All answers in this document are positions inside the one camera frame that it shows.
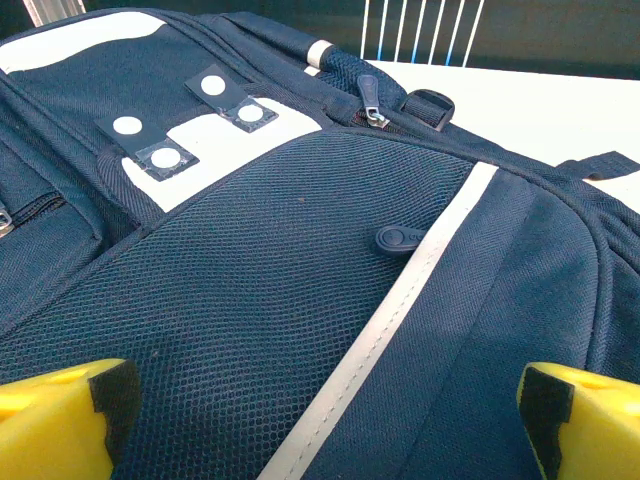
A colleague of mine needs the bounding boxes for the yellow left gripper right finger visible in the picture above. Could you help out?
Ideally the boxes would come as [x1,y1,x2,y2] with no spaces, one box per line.
[517,362,640,480]

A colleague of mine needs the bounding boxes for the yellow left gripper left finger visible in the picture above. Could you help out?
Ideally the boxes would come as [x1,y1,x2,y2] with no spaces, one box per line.
[0,358,143,480]

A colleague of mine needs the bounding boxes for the navy blue backpack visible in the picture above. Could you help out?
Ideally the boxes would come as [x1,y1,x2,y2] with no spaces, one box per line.
[0,7,640,480]

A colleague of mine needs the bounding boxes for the aluminium frame post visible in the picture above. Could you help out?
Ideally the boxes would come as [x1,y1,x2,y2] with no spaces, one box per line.
[22,0,87,27]

